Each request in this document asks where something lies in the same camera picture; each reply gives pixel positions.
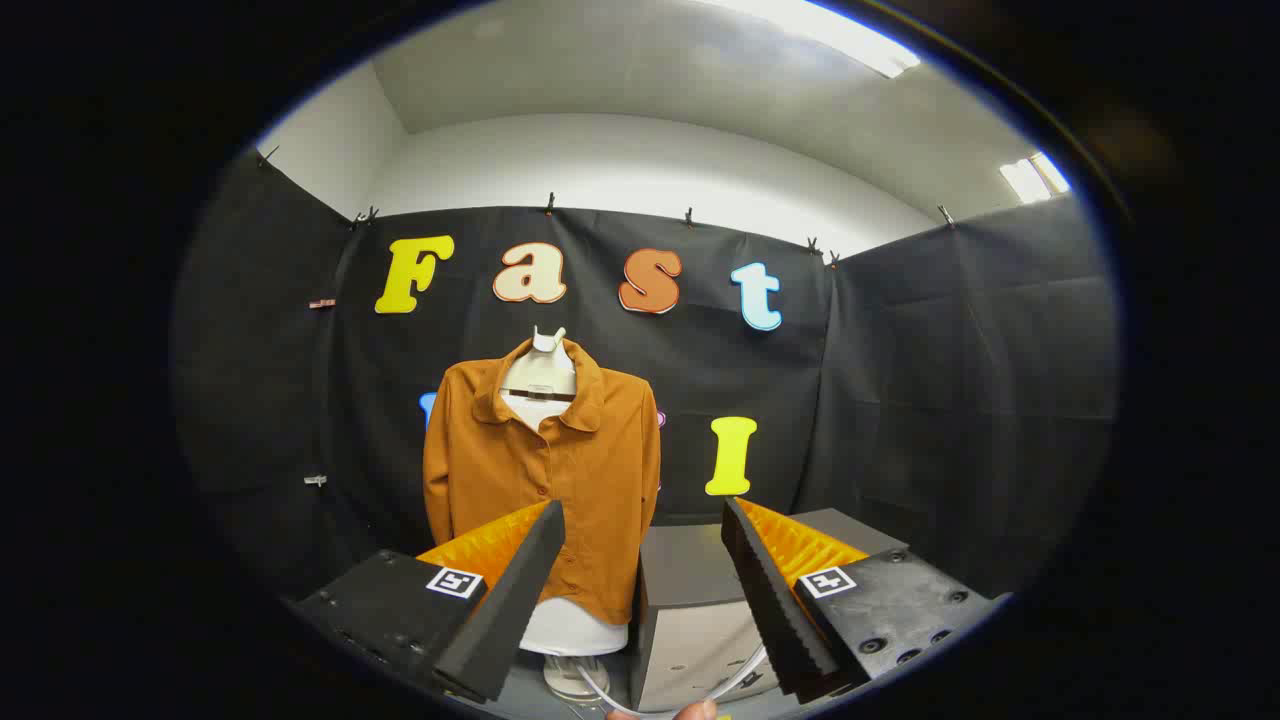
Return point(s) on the grey box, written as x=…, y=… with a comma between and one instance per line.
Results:
x=690, y=580

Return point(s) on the small ceiling light panel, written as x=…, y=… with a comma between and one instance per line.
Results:
x=1035, y=178

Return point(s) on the black backdrop cloth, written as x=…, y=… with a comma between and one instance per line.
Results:
x=900, y=400

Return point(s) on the long ceiling light panel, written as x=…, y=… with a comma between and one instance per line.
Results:
x=830, y=30

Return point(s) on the orange-brown button shirt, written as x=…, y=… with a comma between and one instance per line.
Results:
x=590, y=480

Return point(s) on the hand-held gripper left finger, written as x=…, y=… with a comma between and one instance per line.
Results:
x=510, y=610

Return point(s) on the white mannequin torso stand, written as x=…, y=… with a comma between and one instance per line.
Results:
x=540, y=375

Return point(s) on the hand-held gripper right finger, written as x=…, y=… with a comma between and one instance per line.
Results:
x=775, y=610

